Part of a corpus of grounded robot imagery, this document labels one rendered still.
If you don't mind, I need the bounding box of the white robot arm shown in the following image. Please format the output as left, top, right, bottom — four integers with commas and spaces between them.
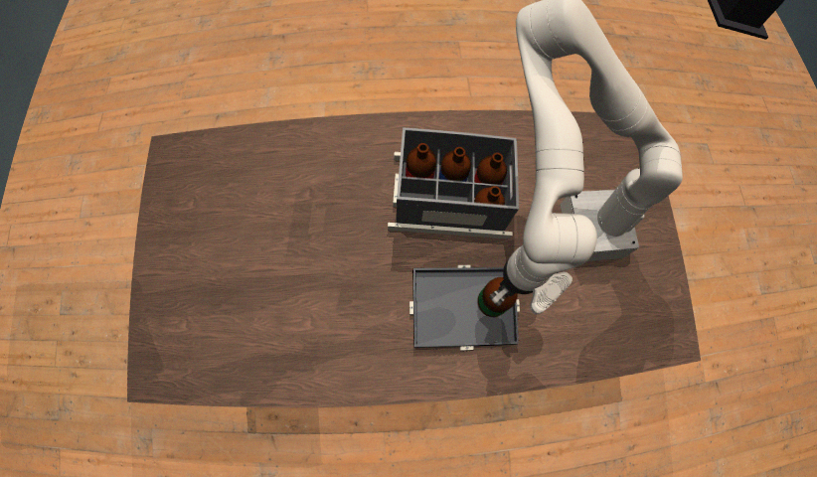
507, 0, 683, 314

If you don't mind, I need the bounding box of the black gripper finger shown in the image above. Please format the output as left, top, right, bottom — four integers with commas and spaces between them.
489, 280, 515, 307

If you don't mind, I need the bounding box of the dark grey divided crate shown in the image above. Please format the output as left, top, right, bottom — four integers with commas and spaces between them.
397, 127, 519, 232

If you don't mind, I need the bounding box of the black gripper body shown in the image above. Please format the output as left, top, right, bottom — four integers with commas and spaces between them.
501, 259, 533, 295

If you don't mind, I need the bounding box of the cream flat bar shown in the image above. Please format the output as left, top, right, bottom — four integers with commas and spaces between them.
388, 152, 513, 351

